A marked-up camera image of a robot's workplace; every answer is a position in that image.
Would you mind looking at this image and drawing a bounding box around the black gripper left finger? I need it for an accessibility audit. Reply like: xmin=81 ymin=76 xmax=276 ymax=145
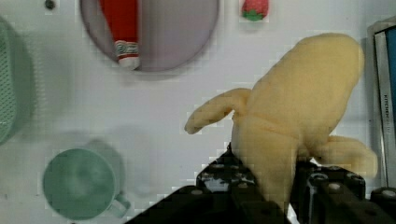
xmin=125 ymin=147 xmax=291 ymax=224

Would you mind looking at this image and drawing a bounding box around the yellow plush peeled banana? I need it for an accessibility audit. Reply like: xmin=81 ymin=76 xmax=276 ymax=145
xmin=185 ymin=33 xmax=378 ymax=211

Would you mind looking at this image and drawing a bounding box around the red plush ketchup bottle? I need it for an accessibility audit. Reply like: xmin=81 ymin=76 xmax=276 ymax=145
xmin=99 ymin=0 xmax=140 ymax=70

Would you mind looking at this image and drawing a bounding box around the silver black toaster oven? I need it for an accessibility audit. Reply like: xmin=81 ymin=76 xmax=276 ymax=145
xmin=367 ymin=17 xmax=395 ymax=188

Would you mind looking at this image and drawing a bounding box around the pink plush strawberry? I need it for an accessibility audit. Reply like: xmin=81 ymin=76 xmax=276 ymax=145
xmin=241 ymin=0 xmax=269 ymax=21

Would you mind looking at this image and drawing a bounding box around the green plastic colander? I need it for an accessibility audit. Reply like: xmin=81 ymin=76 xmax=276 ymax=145
xmin=0 ymin=18 xmax=35 ymax=144

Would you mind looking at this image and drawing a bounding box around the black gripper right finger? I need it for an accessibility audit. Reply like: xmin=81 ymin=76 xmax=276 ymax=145
xmin=290 ymin=161 xmax=396 ymax=224

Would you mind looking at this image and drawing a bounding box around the grey round plate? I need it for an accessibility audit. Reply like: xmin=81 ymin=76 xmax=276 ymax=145
xmin=79 ymin=0 xmax=219 ymax=72

